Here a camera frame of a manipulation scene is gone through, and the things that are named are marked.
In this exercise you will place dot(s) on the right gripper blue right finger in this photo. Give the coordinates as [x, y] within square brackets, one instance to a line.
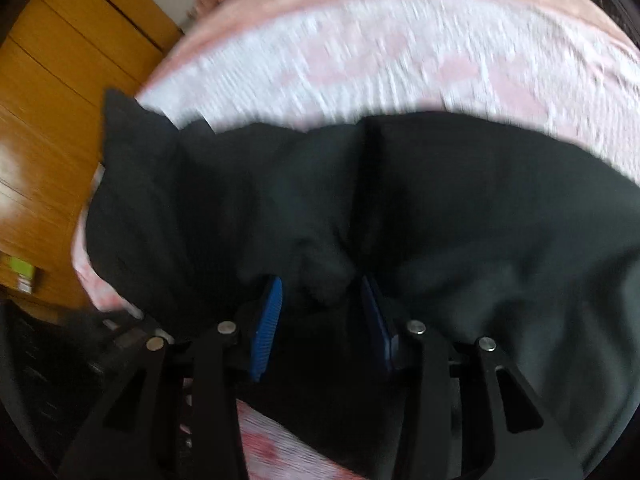
[385, 326]

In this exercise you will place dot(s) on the black quilted pants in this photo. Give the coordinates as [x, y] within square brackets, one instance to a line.
[510, 259]

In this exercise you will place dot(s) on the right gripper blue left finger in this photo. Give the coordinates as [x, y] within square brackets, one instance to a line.
[270, 306]

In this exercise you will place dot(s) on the yellow wooden wardrobe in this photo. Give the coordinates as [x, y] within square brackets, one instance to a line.
[57, 59]

